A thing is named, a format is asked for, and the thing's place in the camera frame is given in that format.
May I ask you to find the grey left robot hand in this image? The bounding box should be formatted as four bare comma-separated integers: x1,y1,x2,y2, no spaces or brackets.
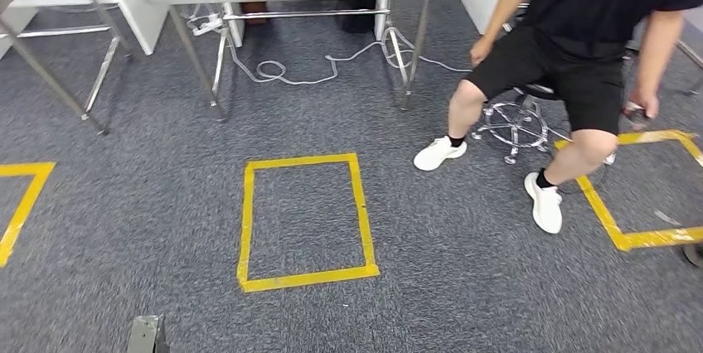
158,316,172,353

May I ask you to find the yellow floor tape square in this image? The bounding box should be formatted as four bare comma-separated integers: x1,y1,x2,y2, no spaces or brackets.
236,152,381,294

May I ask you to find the white power strip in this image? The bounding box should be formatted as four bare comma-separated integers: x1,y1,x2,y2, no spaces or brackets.
191,17,225,37

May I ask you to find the brown box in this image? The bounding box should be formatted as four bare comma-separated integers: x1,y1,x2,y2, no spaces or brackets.
240,1,270,26

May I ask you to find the black bag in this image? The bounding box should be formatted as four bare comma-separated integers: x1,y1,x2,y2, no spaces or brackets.
336,0,378,34

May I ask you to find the chrome swivel stool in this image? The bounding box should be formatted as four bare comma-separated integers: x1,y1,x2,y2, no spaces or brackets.
471,84,618,167

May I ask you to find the person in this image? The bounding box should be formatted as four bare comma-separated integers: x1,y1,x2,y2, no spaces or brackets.
413,0,703,235

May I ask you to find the small handheld device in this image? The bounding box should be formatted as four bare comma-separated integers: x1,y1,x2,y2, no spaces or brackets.
623,100,650,132

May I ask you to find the white power cable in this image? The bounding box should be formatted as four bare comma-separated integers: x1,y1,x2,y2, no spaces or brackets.
183,4,473,87

